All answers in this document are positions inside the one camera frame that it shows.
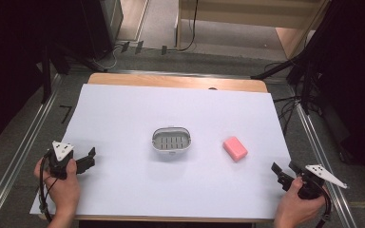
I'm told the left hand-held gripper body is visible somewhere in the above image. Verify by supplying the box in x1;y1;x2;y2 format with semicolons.
46;140;77;181

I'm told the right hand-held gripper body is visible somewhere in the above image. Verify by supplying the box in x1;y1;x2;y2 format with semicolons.
288;161;349;200

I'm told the pink soap bar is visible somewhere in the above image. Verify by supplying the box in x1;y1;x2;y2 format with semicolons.
222;136;249;162

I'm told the grey soap dish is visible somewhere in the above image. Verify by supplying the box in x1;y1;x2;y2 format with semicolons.
151;125;193;156

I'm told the person's right hand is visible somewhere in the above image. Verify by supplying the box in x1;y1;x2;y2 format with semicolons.
273;176;328;224

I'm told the person's left hand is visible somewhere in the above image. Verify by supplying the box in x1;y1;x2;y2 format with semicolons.
33;157;82;220

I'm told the white paper sheet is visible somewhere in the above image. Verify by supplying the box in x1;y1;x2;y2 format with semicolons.
29;83;293;220

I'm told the black stand leg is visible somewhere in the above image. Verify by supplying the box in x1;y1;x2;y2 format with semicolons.
40;46;53;105

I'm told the black tripod leg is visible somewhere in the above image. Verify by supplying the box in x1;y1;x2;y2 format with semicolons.
250;51;308;81

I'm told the wooden table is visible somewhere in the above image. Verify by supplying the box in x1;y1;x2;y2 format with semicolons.
37;72;269;223

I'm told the black curtain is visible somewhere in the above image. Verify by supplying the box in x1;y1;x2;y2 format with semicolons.
298;0;365;183
0;0;115;152

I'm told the dark cabinet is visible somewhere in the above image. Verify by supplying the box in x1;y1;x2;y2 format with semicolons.
81;0;125;61

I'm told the light wooden furniture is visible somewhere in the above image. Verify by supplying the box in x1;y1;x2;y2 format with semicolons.
175;0;331;61

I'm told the metal floor rail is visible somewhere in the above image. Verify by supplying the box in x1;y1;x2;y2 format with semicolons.
0;73;65;228
293;94;359;228

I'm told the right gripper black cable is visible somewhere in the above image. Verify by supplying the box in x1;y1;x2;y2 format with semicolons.
315;181;334;228

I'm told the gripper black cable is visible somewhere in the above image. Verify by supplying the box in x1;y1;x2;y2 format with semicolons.
38;151;60;223
315;181;334;228

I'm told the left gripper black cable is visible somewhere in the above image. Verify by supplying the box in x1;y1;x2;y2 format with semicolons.
38;151;60;223

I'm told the bundle of black floor cables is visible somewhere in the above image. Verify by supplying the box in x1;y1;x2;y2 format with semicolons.
264;61;322;136

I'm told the white floor cable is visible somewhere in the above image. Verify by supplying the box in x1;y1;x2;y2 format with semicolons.
92;44;123;71

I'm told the black hanging cable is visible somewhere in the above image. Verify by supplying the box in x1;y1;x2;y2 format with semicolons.
166;0;200;53

